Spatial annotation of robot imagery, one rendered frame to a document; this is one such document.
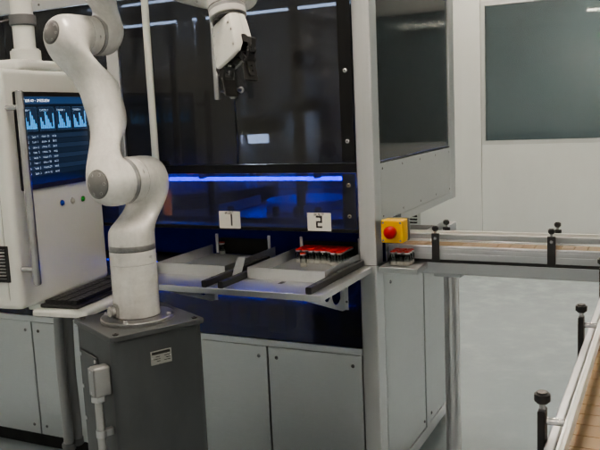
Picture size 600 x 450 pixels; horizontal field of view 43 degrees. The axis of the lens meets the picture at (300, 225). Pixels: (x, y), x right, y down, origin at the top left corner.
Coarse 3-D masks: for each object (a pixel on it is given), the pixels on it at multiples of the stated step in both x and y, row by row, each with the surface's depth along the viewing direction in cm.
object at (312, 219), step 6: (312, 216) 251; (324, 216) 249; (330, 216) 248; (312, 222) 251; (324, 222) 250; (330, 222) 249; (312, 228) 252; (318, 228) 251; (324, 228) 250; (330, 228) 249
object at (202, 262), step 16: (176, 256) 259; (192, 256) 268; (208, 256) 274; (224, 256) 272; (240, 256) 271; (256, 256) 256; (272, 256) 267; (160, 272) 249; (176, 272) 247; (192, 272) 244; (208, 272) 241
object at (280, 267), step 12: (288, 252) 259; (264, 264) 244; (276, 264) 251; (288, 264) 252; (312, 264) 251; (324, 264) 250; (348, 264) 240; (252, 276) 234; (264, 276) 232; (276, 276) 231; (288, 276) 229; (300, 276) 227; (312, 276) 225; (324, 276) 224
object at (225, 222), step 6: (222, 216) 266; (228, 216) 265; (234, 216) 264; (222, 222) 267; (228, 222) 266; (234, 222) 265; (222, 228) 267; (228, 228) 266; (234, 228) 265; (240, 228) 264
